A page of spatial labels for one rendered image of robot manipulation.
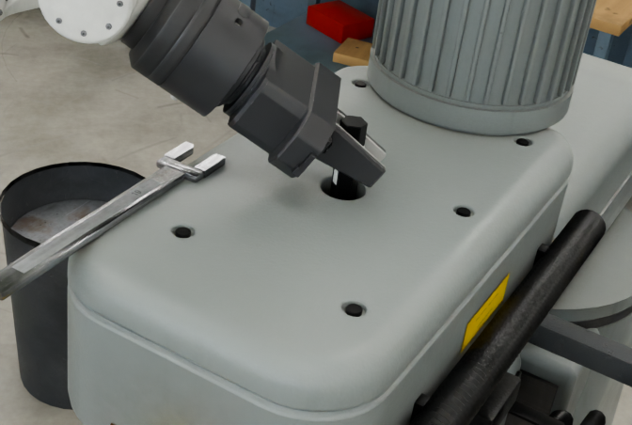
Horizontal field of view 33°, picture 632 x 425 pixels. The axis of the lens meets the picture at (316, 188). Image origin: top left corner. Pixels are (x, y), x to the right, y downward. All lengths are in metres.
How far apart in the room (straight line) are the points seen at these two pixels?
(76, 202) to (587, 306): 2.27
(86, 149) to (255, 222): 3.94
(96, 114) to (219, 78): 4.24
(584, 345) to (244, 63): 0.57
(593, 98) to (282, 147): 0.72
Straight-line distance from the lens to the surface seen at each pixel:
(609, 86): 1.49
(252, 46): 0.79
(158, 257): 0.76
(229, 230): 0.80
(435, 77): 0.97
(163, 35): 0.78
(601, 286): 1.43
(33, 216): 3.35
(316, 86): 0.83
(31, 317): 3.23
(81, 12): 0.77
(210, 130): 4.93
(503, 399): 1.01
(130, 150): 4.73
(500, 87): 0.97
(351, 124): 0.83
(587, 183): 1.28
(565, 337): 1.20
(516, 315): 0.91
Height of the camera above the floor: 2.33
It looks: 31 degrees down
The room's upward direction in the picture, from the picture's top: 8 degrees clockwise
